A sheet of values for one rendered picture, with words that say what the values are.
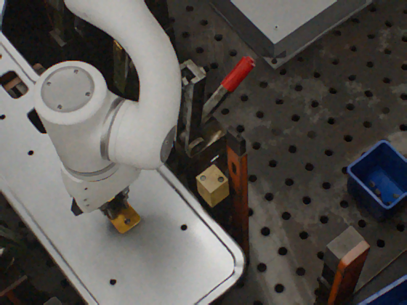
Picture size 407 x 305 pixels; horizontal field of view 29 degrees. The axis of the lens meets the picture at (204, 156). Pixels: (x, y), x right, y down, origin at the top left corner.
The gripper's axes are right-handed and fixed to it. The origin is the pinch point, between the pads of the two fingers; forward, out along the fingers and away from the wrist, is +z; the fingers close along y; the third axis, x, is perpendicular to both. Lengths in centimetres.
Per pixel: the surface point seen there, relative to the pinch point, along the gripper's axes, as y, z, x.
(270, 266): -18.7, 33.0, 14.4
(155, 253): -0.2, 2.9, 9.4
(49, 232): 9.9, 2.9, -3.3
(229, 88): -21.8, -9.2, 0.9
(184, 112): -14.7, -8.4, -0.7
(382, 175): -47, 33, 14
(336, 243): -14.9, -16.8, 29.3
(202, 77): -16.9, -18.4, 1.7
